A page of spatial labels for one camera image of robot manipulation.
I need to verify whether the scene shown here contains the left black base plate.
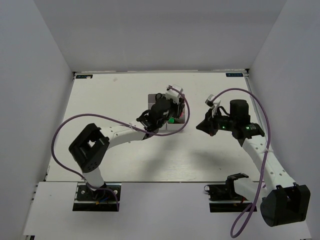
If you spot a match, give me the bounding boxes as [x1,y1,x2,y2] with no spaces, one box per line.
[72,183,122,212]

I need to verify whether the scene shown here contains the black handled scissors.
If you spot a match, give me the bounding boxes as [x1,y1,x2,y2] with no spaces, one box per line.
[155,93,163,100]

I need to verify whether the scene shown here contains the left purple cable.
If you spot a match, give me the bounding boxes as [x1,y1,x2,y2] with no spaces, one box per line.
[51,86,192,211]

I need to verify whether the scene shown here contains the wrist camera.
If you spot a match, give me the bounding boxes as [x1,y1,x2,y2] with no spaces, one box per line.
[165,85,183,104]
[205,94,221,117]

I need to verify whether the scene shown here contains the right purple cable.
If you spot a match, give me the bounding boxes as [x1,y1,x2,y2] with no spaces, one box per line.
[212,87,273,238]

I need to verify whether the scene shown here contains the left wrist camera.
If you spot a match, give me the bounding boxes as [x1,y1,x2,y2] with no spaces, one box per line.
[165,85,183,104]

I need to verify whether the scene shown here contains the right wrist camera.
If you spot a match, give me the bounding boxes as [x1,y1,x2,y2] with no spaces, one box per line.
[205,94,221,117]

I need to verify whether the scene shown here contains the blue label sticker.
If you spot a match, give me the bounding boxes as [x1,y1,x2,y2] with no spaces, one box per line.
[75,74,93,79]
[225,72,244,78]

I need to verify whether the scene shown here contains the right white organizer box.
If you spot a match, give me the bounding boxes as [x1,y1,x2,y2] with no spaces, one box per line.
[166,97,188,131]

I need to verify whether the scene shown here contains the right blue label sticker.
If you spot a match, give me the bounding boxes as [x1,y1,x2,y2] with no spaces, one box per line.
[225,72,244,78]

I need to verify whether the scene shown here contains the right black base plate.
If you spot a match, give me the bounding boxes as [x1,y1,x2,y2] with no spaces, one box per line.
[203,184,251,213]

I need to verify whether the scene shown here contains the green black highlighter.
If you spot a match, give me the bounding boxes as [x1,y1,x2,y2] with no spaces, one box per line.
[168,118,175,124]

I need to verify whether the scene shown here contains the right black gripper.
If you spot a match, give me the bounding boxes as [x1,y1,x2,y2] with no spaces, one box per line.
[196,107,236,137]

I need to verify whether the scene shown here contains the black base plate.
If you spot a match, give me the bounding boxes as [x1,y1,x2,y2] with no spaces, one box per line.
[203,184,251,213]
[72,183,122,212]

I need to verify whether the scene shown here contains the left blue label sticker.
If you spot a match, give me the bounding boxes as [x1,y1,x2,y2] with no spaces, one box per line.
[75,74,93,79]

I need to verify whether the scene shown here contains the left white organizer box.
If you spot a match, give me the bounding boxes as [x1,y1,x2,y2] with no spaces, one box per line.
[147,93,167,132]

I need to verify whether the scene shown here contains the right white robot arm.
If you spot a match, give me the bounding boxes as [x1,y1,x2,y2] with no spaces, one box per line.
[196,95,311,227]

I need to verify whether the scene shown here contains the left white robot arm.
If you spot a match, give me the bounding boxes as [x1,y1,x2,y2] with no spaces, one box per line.
[68,93,185,200]

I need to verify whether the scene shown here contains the purple cable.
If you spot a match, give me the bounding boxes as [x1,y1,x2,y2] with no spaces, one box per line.
[212,87,273,238]
[51,86,192,211]

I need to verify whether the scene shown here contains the white organizer box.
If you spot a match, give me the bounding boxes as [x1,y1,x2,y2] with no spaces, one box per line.
[147,93,167,132]
[166,97,188,131]

